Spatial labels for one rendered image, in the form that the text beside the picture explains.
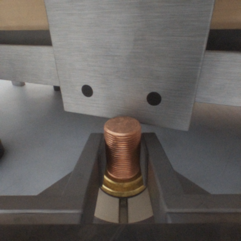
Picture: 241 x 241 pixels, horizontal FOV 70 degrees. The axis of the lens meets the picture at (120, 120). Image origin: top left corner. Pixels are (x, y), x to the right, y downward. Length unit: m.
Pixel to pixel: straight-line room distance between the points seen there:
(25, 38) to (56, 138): 0.18
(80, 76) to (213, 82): 0.12
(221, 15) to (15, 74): 0.27
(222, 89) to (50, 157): 0.27
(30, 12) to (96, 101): 0.19
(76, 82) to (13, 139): 0.26
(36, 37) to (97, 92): 0.18
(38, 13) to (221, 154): 0.36
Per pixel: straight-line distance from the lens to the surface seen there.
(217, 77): 0.19
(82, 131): 0.37
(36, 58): 0.26
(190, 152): 0.32
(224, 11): 0.23
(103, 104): 0.16
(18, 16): 0.33
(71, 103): 0.18
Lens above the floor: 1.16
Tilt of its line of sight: 29 degrees up
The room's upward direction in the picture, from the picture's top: 179 degrees clockwise
